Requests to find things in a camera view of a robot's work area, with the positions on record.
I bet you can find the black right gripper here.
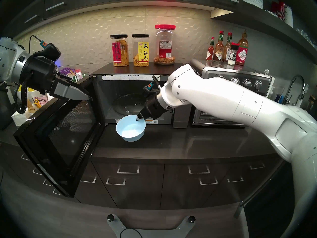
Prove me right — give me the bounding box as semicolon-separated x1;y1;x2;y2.
136;92;172;122

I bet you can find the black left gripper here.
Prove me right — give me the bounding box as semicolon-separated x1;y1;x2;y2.
26;55;92;101

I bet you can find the light blue bowl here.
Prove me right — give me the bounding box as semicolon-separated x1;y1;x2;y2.
116;115;146;142

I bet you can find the black glass microwave door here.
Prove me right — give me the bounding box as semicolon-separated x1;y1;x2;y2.
14;75;106;198

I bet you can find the purple snack bag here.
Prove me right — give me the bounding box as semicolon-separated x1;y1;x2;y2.
59;68;75;79

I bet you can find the pink Korean snack pack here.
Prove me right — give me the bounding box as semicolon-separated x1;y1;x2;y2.
33;96;49;108

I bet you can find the snack jar with red label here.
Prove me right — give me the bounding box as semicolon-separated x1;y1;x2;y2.
110;34;130;67

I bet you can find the snack jar with yellow label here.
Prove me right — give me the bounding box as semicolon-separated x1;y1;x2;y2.
132;34;150;67

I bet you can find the black coffee machine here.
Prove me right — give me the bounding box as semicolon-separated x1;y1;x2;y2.
0;82;15;130

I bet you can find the dark wood drawer cabinet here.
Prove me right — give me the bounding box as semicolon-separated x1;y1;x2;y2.
5;146;285;210

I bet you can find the clear jar with red lid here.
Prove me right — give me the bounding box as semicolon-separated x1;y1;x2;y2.
154;24;176;65

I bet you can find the small red Tabasco bottle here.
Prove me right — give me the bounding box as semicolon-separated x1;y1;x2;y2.
206;37;215;61

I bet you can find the orange-brown Tabasco bottle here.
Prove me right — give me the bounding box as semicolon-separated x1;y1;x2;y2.
213;31;224;62

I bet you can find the green Tabasco bottle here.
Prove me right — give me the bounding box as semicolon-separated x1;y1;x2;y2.
222;32;233;63

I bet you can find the white shaker with red cap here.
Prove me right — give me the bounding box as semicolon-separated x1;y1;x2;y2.
227;42;239;66

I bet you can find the stainless steel toaster oven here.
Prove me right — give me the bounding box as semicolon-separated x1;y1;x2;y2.
189;59;275;127

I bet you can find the large Tabasco bottle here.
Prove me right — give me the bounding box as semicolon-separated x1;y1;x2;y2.
235;30;249;66

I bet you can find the black dishwasher front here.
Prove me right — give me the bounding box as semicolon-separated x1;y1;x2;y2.
233;161;307;238

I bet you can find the chrome kitchen faucet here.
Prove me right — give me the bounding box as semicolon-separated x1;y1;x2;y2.
282;75;307;107

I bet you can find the stack of red cups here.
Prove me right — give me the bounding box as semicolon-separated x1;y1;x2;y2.
271;1;286;20

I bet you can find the stack of white cups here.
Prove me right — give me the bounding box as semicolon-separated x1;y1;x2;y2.
284;5;293;28

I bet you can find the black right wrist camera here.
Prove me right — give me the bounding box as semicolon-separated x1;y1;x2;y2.
144;83;161;94

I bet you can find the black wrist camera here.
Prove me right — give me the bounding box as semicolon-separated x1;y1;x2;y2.
144;83;161;94
32;43;62;62

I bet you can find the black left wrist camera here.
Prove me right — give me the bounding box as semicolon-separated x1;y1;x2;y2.
32;43;62;62

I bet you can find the black left wrist cable loop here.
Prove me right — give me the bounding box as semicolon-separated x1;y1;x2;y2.
16;74;34;114

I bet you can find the black cable on base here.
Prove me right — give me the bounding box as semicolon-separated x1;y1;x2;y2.
120;228;143;238

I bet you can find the dark wooden wall shelf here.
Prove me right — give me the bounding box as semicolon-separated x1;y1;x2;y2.
211;0;317;64

